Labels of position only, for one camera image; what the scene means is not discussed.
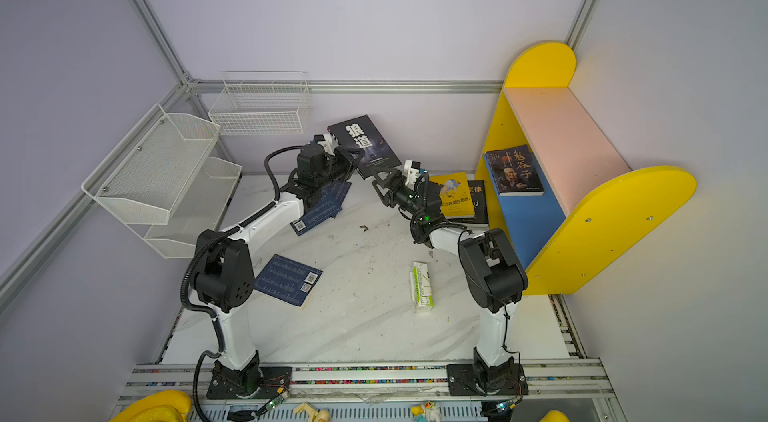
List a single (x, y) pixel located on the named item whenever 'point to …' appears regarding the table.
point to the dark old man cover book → (514, 172)
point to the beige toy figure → (316, 416)
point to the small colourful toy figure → (430, 412)
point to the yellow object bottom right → (555, 416)
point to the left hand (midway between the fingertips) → (366, 150)
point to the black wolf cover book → (360, 133)
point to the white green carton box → (421, 287)
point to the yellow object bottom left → (166, 406)
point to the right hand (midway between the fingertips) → (368, 177)
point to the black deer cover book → (479, 204)
